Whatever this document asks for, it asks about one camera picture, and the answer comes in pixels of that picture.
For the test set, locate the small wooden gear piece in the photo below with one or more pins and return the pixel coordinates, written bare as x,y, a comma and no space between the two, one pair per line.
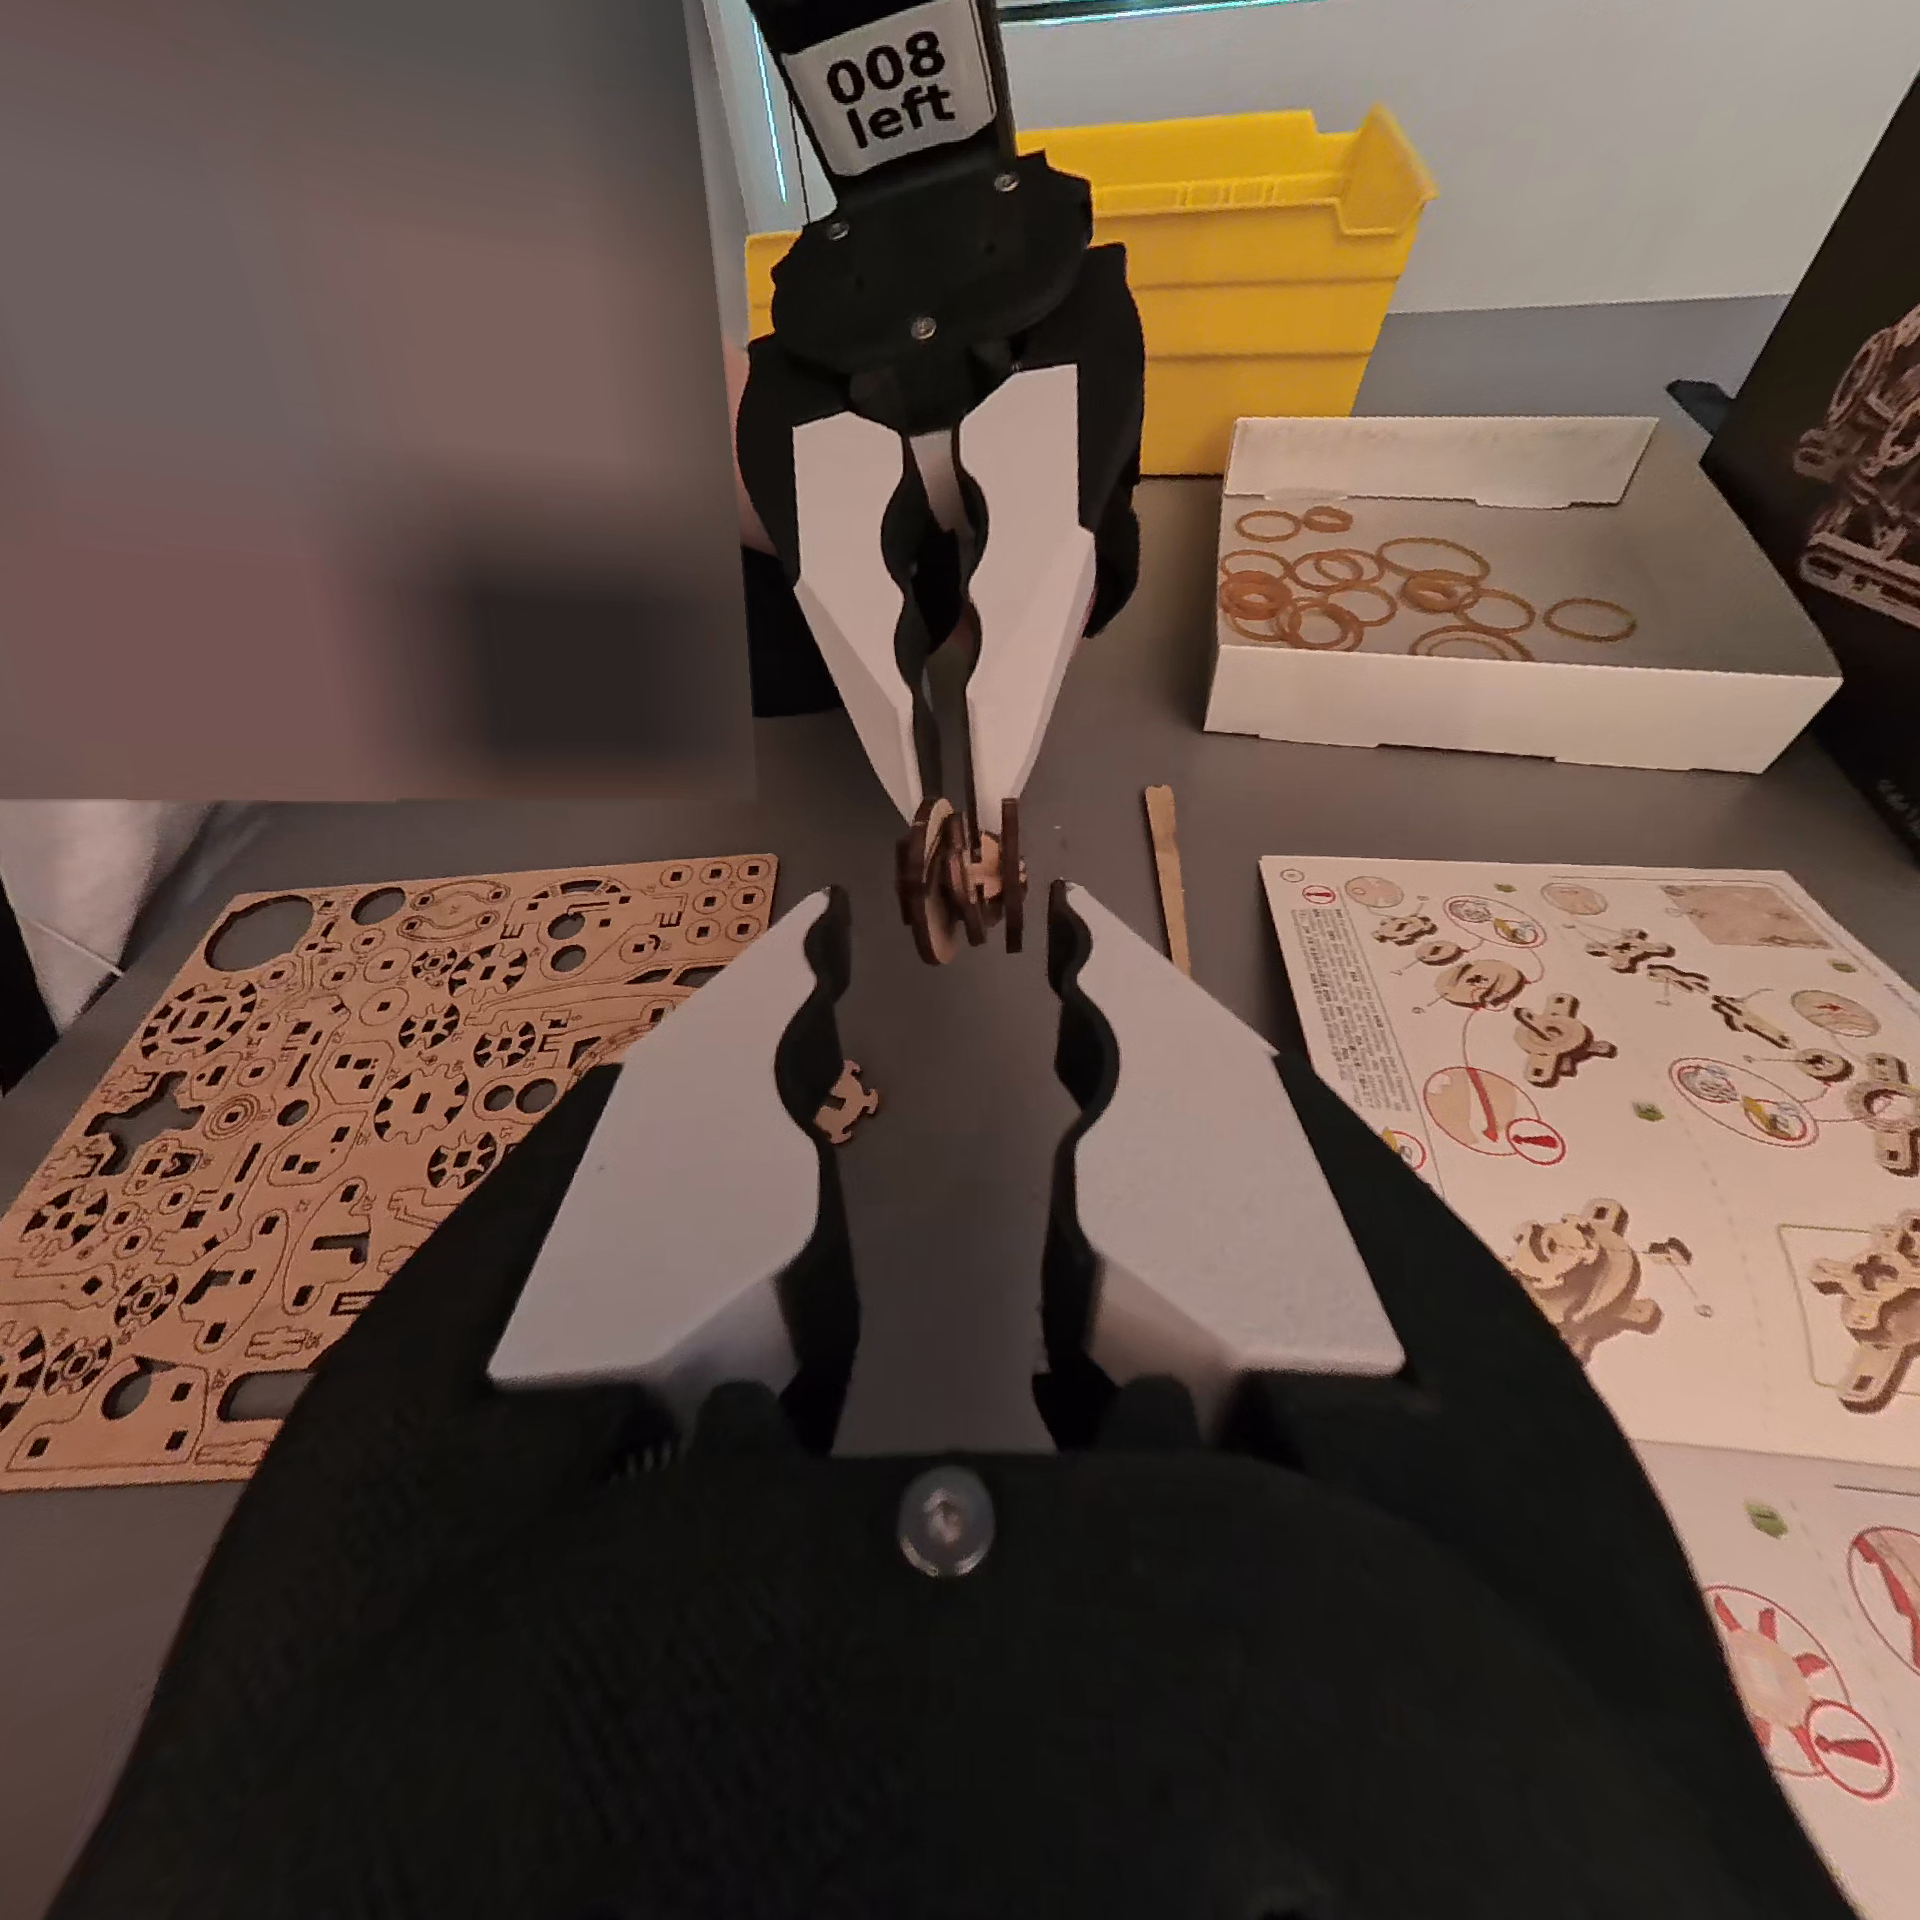
856,1084

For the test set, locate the dark model kit box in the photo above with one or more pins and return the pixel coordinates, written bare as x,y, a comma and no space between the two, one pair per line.
1845,451

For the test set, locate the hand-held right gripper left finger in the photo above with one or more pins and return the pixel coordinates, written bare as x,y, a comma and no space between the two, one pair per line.
674,1201

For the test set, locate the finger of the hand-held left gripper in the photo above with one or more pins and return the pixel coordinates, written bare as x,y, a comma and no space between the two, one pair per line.
1042,541
839,556

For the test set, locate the white cardboard box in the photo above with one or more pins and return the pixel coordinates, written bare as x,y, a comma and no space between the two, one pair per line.
1500,722

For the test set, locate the yellow plastic bin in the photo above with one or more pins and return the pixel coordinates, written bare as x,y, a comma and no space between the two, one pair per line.
1243,271

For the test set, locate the small dark object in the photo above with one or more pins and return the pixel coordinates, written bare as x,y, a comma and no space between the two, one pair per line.
1704,404

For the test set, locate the laser-cut wooden parts sheet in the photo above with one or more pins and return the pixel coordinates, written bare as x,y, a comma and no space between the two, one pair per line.
704,961

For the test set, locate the black quilted pad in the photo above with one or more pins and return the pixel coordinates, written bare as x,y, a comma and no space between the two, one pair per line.
786,675

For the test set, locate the tapered wooden stick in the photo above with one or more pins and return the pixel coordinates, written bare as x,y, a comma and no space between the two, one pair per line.
1167,886

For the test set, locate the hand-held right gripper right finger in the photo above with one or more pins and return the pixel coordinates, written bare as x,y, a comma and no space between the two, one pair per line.
1229,1201

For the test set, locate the pile of rubber bands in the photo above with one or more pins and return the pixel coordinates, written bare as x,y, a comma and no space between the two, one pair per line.
1258,599

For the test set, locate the illustrated instruction booklet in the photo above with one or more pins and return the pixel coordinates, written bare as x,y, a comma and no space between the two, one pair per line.
1651,1142

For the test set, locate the wooden model assembly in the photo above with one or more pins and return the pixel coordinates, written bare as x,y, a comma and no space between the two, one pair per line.
937,879

